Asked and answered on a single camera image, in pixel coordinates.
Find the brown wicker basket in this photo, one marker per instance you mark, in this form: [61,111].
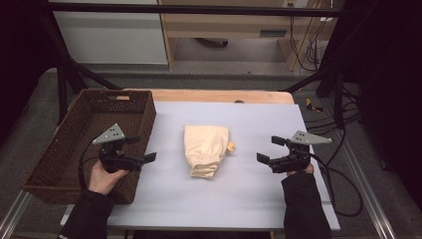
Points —
[59,156]

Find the aluminium rail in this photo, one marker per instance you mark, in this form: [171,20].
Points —
[368,195]
[13,215]

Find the white cabinet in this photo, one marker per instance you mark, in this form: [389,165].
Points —
[109,36]

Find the wooden table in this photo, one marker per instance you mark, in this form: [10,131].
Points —
[212,95]

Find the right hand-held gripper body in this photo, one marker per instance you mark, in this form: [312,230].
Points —
[293,161]

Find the black curtain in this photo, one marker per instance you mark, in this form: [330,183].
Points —
[388,83]
[20,56]

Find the white foam mat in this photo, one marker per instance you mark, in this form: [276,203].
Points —
[232,192]

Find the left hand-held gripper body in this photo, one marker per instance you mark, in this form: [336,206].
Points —
[114,161]

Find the person's left hand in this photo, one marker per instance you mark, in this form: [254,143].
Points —
[103,181]

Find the cream cloth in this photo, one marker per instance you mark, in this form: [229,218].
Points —
[205,149]

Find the yellow and black tape piece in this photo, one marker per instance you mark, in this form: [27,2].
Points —
[312,105]

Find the light wooden desk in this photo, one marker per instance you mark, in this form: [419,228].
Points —
[229,25]

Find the person's right hand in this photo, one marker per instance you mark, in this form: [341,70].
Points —
[309,169]

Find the black metal frame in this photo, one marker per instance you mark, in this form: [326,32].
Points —
[185,9]

